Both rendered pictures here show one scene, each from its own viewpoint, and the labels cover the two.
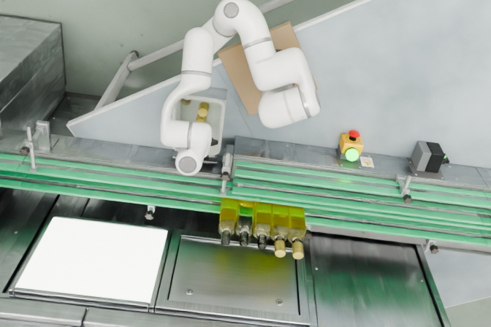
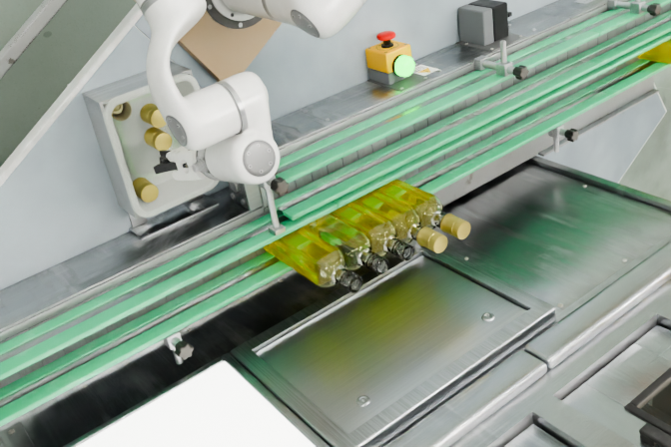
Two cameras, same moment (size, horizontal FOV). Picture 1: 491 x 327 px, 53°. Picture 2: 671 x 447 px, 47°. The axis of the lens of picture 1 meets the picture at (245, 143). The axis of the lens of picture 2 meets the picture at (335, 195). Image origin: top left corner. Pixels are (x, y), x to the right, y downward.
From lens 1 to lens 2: 0.68 m
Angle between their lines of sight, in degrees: 26
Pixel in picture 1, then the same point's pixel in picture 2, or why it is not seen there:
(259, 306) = (472, 341)
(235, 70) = not seen: hidden behind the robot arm
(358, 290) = (541, 243)
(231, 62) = not seen: hidden behind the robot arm
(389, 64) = not seen: outside the picture
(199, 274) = (345, 372)
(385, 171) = (456, 65)
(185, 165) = (257, 161)
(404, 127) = not seen: outside the picture
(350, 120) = (366, 22)
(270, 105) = not seen: outside the picture
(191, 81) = (179, 4)
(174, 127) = (202, 100)
